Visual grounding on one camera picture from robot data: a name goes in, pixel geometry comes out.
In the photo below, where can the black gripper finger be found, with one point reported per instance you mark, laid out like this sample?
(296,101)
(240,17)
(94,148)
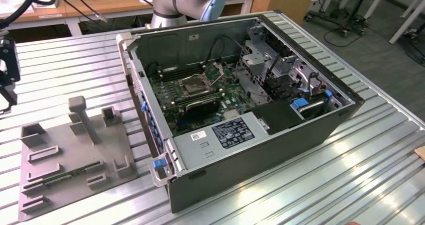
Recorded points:
(9,65)

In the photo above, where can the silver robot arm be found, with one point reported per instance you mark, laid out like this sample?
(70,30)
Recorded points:
(172,3)

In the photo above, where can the CPU socket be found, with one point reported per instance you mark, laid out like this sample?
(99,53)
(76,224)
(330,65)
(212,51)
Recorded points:
(192,85)

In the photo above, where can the small white box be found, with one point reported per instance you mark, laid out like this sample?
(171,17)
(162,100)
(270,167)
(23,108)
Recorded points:
(44,3)

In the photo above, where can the grey plastic parts rack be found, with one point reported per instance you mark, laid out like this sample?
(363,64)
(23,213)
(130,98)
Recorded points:
(76,155)

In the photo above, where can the wooden desk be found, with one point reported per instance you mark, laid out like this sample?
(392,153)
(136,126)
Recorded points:
(126,4)

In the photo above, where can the small blue card clip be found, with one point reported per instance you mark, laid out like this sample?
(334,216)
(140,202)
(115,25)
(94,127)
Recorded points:
(143,106)

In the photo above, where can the green RAM stick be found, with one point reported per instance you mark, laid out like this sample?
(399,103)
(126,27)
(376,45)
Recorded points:
(71,174)

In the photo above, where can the blue case latch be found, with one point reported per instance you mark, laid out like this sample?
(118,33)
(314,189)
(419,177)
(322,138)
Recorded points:
(159,164)

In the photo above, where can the silver power supply unit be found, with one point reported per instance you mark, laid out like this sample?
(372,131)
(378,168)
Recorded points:
(206,145)

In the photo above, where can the green motherboard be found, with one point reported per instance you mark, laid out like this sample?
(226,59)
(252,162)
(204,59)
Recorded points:
(232,95)

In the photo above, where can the silver chipset heatsink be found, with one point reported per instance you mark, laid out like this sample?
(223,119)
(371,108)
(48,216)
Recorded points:
(231,114)

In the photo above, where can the silver metal drive cage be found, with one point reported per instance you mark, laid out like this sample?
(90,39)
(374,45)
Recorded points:
(259,60)

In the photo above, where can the black open PC case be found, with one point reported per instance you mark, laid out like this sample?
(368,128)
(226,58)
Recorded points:
(266,165)

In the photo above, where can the blue drive bay clip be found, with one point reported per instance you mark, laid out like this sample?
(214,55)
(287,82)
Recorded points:
(300,103)

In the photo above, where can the wooden cabinet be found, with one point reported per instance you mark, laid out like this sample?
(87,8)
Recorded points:
(292,1)

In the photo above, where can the small blue bay clip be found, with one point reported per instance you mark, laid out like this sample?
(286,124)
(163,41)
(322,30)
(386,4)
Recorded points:
(328,93)

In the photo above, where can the black wheeled stand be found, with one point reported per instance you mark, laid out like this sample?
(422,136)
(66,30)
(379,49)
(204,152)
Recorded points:
(358,8)

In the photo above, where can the white table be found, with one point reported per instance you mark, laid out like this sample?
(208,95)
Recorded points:
(406,24)

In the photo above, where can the small wooden block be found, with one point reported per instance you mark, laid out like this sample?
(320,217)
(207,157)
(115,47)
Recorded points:
(422,153)

